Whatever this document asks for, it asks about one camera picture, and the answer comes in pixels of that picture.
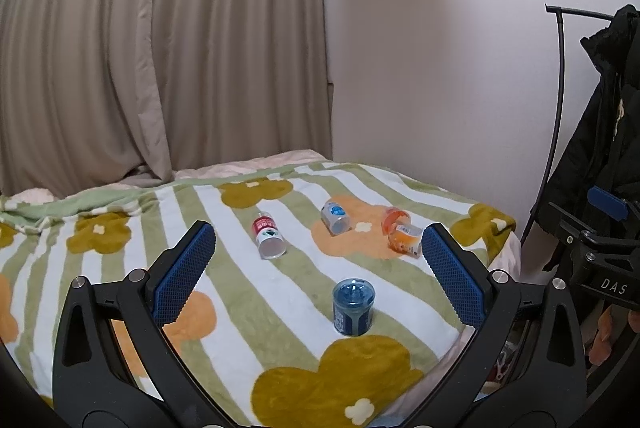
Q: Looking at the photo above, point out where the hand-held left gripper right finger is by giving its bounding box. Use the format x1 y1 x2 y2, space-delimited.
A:
405 223 588 428

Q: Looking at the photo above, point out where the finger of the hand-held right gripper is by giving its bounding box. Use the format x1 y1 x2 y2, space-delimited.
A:
547 186 629 250

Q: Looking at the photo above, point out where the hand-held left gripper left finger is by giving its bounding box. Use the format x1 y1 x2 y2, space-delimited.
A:
52 221 226 428

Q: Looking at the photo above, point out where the orange label cup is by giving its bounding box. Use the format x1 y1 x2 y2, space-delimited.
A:
388 221 424 257

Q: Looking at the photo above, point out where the translucent orange cup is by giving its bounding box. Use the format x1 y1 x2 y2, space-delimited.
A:
381 207 409 235

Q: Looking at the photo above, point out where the red label white cup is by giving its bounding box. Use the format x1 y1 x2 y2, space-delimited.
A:
254 210 287 259

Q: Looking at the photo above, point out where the grey cup with blue label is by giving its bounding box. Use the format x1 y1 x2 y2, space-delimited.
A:
320 200 352 237

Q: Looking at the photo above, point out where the person's right hand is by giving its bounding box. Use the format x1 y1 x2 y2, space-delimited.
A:
588 307 620 366

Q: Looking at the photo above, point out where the black jacket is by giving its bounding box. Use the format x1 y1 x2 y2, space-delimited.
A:
536 4 640 274

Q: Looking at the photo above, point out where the floral striped blanket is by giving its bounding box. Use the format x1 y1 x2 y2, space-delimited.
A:
0 161 517 428

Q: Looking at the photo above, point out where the black clothes rack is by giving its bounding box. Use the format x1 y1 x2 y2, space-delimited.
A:
520 3 621 246

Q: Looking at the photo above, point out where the pink bed sheet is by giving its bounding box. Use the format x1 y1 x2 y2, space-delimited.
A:
0 149 333 206

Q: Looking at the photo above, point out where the beige curtain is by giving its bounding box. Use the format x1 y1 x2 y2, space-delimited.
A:
0 0 333 200

